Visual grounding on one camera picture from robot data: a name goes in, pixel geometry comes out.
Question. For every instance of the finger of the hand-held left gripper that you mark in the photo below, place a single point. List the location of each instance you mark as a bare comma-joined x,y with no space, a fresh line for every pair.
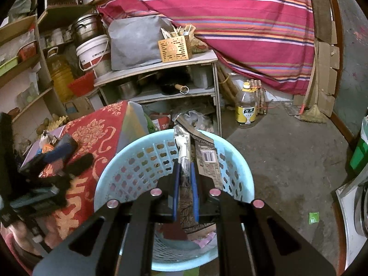
57,152
37,197

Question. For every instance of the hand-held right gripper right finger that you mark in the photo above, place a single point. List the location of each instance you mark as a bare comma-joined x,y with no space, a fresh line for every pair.
195,189

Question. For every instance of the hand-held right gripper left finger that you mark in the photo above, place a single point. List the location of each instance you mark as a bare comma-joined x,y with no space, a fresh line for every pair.
176,189

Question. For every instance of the orange clear plastic bag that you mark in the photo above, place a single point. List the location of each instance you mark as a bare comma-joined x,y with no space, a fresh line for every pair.
49,149

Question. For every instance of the black white printed snack bag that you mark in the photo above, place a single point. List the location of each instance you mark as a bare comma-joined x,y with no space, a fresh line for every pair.
184,149

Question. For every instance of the light blue plastic basket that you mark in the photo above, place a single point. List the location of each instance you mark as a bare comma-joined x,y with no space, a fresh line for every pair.
138,164

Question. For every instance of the egg carton tray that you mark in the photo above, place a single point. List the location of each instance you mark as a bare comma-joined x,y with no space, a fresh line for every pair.
57,122

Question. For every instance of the red gold patterned towel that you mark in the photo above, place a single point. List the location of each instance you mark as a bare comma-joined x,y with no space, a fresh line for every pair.
95,129

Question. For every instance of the brown cardboard box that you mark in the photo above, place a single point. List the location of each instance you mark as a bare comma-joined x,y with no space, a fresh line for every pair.
84,106

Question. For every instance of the pile of plastic bags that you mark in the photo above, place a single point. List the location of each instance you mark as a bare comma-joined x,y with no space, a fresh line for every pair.
195,120

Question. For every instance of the yellow oil jug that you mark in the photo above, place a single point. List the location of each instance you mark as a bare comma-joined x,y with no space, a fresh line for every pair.
61,77

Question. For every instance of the green plastic tray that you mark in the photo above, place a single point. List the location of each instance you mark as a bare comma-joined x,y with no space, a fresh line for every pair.
8,64

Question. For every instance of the clear bottle yellow label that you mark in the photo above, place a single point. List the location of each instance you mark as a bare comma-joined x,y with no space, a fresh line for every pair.
245,112

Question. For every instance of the small steel pot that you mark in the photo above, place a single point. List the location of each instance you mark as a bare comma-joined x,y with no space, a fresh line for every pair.
128,90

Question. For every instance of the small red basket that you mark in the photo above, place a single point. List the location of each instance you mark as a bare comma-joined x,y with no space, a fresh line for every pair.
27,51

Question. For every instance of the white plastic bucket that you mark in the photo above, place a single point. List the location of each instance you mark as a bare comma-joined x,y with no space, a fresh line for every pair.
92,51

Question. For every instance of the bundle of wooden sticks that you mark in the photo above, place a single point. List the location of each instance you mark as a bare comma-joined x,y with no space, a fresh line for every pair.
260,97

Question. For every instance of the white plastic jar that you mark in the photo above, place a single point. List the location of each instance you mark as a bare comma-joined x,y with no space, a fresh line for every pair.
57,36

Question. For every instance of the small green packet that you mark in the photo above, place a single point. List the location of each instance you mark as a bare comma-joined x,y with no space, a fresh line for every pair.
313,218

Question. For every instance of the white low cabinet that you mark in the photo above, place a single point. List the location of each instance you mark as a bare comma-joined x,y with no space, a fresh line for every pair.
161,67

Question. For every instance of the wooden shelf unit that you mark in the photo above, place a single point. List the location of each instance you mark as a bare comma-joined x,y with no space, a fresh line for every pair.
17,31

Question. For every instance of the large steel pot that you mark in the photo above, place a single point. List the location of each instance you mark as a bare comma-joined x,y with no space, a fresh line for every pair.
86,28

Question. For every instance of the grey fabric cover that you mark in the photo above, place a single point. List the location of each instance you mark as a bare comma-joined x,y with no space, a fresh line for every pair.
135,43

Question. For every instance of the bamboo utensil holder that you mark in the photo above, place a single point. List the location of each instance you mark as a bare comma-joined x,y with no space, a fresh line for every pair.
174,49

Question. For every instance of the patterned cloth mitt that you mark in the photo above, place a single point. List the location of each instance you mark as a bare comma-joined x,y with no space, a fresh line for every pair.
199,45

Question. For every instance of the white appliance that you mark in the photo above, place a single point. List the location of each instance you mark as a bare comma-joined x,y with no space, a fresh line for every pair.
345,207

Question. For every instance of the bundle of chopsticks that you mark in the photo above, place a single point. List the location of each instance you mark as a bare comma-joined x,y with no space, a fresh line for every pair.
175,31

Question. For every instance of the green container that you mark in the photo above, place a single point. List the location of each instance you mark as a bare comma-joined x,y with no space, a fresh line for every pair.
359,152

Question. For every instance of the red striped cloth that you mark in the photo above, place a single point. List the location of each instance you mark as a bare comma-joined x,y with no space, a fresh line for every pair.
215,11

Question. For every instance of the cardboard wall panels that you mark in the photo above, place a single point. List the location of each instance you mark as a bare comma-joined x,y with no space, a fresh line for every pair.
325,63

